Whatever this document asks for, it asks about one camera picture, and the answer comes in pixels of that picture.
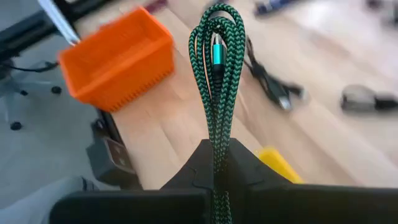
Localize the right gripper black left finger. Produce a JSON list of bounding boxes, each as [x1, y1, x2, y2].
[[49, 139, 216, 224]]

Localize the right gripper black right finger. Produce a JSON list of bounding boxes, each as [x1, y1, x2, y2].
[[229, 138, 398, 224]]

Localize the green black braided USB cable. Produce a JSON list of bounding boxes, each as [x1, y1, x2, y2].
[[188, 2, 247, 224]]

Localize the yellow plastic basket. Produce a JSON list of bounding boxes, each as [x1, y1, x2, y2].
[[257, 146, 305, 185]]

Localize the orange slotted plastic basket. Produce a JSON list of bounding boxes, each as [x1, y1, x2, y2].
[[58, 6, 176, 113]]

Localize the office chair base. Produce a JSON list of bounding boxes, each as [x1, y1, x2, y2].
[[0, 59, 63, 132]]

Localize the black table corner bracket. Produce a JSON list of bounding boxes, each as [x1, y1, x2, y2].
[[86, 110, 144, 191]]

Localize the black cable with grey plug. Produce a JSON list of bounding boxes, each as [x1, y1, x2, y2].
[[340, 84, 398, 112]]

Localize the silver metal post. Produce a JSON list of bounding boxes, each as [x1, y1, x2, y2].
[[37, 0, 81, 46]]

